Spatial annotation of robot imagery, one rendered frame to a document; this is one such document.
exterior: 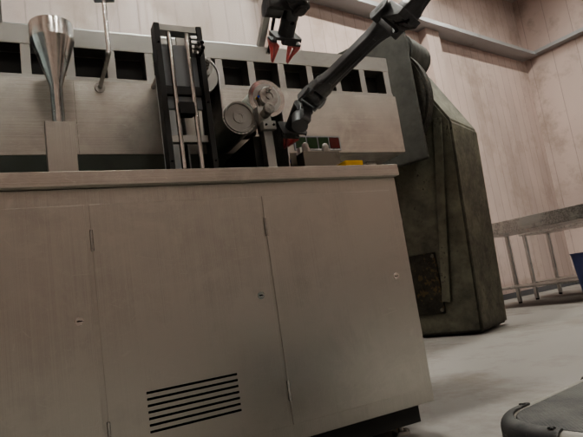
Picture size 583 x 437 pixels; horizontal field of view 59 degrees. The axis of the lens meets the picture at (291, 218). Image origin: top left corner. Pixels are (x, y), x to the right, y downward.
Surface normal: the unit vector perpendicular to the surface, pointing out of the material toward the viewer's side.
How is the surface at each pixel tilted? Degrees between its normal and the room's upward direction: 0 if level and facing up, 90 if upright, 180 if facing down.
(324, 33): 90
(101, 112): 90
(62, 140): 90
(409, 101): 90
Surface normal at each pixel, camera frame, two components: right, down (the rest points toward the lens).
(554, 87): -0.80, 0.03
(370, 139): 0.43, -0.20
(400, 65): -0.64, -0.02
